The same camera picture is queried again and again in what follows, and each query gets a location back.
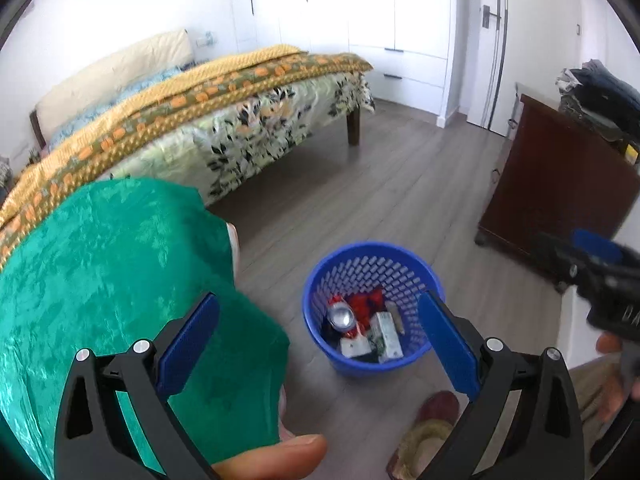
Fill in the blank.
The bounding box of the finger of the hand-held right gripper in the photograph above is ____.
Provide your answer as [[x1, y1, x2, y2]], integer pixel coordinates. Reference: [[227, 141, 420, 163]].
[[532, 231, 592, 294], [572, 228, 626, 266]]

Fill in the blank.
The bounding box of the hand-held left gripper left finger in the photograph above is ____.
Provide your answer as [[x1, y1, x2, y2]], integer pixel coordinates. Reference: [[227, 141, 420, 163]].
[[52, 291, 221, 480]]

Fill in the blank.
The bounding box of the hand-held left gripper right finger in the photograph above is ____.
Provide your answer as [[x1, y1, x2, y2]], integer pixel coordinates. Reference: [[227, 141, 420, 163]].
[[417, 290, 586, 480]]

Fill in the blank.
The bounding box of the white milk carton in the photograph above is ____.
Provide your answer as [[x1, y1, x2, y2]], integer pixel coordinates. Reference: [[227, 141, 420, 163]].
[[369, 311, 405, 364]]

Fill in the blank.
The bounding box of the red plastic bag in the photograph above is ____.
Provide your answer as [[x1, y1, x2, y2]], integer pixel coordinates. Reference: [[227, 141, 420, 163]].
[[347, 287, 386, 332]]

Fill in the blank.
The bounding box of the red and white paper cup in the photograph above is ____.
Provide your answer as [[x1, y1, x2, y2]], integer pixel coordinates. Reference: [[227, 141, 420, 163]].
[[340, 335, 374, 360]]

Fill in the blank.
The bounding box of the red drink can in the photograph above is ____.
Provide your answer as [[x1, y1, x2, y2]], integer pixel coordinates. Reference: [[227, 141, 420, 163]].
[[327, 296, 364, 344]]

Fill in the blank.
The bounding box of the blue plastic waste basket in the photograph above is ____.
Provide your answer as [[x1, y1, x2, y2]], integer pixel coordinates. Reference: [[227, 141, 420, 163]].
[[302, 243, 446, 377]]

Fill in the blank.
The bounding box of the person's right hand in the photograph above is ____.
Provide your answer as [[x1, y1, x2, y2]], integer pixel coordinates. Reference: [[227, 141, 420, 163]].
[[595, 332, 640, 424]]

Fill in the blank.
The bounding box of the person's left hand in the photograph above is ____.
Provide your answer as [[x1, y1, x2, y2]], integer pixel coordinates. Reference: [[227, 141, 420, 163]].
[[210, 434, 329, 480]]

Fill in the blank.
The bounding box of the dark wooden dresser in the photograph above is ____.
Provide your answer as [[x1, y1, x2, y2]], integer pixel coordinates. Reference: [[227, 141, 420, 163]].
[[475, 92, 640, 267]]

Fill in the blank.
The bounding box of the red and beige slipper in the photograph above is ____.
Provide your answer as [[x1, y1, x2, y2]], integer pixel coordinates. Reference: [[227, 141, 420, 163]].
[[386, 391, 461, 480]]

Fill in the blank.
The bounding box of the green patterned tablecloth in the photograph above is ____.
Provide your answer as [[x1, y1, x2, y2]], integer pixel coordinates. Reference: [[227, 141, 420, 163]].
[[0, 177, 291, 479]]

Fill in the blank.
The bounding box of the stack of folded clothes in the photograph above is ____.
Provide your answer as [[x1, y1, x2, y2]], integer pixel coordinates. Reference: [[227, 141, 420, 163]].
[[556, 59, 640, 144]]

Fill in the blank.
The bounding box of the wooden bed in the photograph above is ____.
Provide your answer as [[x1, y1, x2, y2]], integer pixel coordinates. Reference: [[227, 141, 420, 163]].
[[0, 30, 377, 272]]

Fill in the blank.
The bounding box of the leaf print bed sheet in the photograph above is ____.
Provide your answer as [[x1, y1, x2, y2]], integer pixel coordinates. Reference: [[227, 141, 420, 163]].
[[100, 70, 377, 207]]

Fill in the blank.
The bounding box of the white door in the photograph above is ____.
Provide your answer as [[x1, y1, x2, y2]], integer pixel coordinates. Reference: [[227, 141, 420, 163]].
[[455, 0, 577, 137]]

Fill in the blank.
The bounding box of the orange floral quilt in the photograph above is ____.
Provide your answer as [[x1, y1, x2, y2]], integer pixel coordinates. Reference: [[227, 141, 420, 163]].
[[0, 52, 374, 262]]

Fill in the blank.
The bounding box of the yellow dotted blanket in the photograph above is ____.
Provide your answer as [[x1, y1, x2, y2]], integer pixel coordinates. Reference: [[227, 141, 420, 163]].
[[0, 45, 312, 222]]

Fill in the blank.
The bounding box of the cream headboard cushion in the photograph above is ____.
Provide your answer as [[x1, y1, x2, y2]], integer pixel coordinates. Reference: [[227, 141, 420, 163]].
[[35, 30, 195, 147]]

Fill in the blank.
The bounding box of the white wardrobe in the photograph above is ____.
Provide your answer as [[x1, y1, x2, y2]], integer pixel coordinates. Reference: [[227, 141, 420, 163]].
[[227, 0, 457, 129]]

